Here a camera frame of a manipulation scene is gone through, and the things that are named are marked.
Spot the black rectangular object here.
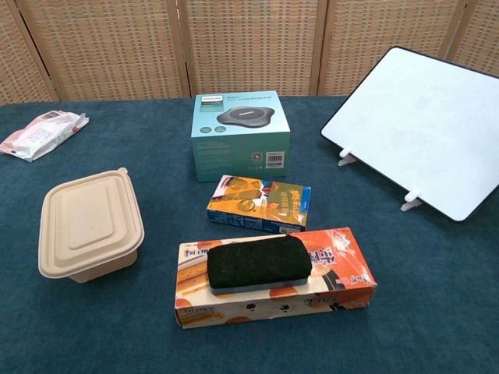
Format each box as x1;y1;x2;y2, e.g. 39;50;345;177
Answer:
206;235;314;294

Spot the white plastic tab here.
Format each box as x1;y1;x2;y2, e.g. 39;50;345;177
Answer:
401;189;425;213
338;147;358;168

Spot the long orange snack box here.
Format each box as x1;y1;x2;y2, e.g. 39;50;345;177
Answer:
174;227;378;330

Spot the white plastic board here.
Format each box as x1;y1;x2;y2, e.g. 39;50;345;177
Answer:
320;45;499;223

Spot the small orange blue snack box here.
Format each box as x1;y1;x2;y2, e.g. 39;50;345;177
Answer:
206;174;313;234

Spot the teal conference speaker box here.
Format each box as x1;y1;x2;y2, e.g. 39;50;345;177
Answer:
190;91;292;183

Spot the woven rattan folding screen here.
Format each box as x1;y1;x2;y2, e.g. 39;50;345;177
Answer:
0;0;499;105

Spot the beige lidded lunch container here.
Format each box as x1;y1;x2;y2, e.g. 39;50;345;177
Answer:
37;167;146;284

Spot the dark teal felt table cloth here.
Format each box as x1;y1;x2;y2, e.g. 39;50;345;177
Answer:
0;95;499;374

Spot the pink white wet wipes pack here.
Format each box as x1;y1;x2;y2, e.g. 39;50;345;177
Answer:
0;110;90;162

